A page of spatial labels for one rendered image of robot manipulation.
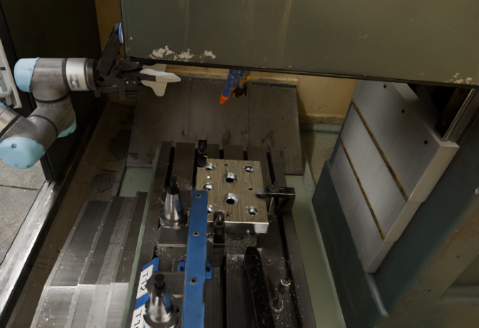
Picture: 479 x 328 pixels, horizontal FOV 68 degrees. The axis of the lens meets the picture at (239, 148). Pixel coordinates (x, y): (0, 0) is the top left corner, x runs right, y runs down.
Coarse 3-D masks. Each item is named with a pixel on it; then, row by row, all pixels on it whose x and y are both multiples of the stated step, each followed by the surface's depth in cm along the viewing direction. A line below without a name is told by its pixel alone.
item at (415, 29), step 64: (128, 0) 46; (192, 0) 46; (256, 0) 47; (320, 0) 47; (384, 0) 48; (448, 0) 48; (192, 64) 53; (256, 64) 53; (320, 64) 53; (384, 64) 54; (448, 64) 54
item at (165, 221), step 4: (164, 204) 80; (160, 208) 79; (184, 208) 80; (160, 212) 79; (184, 212) 80; (160, 216) 77; (164, 216) 77; (184, 216) 78; (160, 220) 77; (164, 220) 76; (168, 220) 76; (172, 220) 77; (176, 220) 77; (180, 220) 77; (184, 220) 78; (160, 224) 78; (164, 224) 78; (168, 224) 76; (172, 224) 76; (176, 224) 76; (180, 224) 77; (184, 224) 78
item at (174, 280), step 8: (160, 272) 68; (168, 272) 68; (176, 272) 68; (184, 272) 68; (152, 280) 66; (168, 280) 67; (176, 280) 67; (184, 280) 67; (152, 288) 65; (168, 288) 66; (176, 288) 66; (176, 296) 65
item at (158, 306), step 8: (152, 296) 57; (160, 296) 56; (168, 296) 58; (152, 304) 58; (160, 304) 57; (168, 304) 58; (152, 312) 59; (160, 312) 58; (168, 312) 59; (160, 320) 59
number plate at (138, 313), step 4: (144, 304) 89; (140, 308) 90; (144, 308) 88; (136, 312) 90; (140, 312) 88; (144, 312) 87; (136, 316) 89; (140, 316) 88; (132, 320) 89; (136, 320) 88; (140, 320) 87; (132, 324) 88; (136, 324) 87; (140, 324) 86
